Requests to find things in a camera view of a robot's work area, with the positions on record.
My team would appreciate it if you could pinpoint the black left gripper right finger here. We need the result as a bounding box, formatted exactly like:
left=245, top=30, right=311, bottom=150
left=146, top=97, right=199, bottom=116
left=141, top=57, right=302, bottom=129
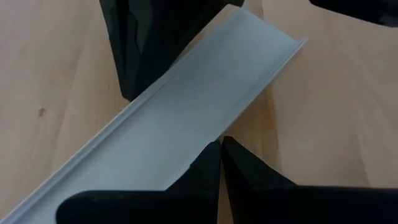
left=221, top=136, right=398, bottom=224

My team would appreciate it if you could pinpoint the white raceway cover strip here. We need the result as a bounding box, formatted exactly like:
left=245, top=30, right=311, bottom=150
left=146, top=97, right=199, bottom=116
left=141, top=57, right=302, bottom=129
left=0, top=4, right=308, bottom=224

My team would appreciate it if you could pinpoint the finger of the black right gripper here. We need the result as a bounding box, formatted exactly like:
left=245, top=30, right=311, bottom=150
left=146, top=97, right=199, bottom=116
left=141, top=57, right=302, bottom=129
left=309, top=0, right=398, bottom=27
left=99, top=0, right=245, bottom=102

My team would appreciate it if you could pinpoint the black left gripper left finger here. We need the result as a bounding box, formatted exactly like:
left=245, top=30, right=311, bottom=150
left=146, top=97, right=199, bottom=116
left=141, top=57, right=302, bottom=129
left=55, top=141, right=221, bottom=224

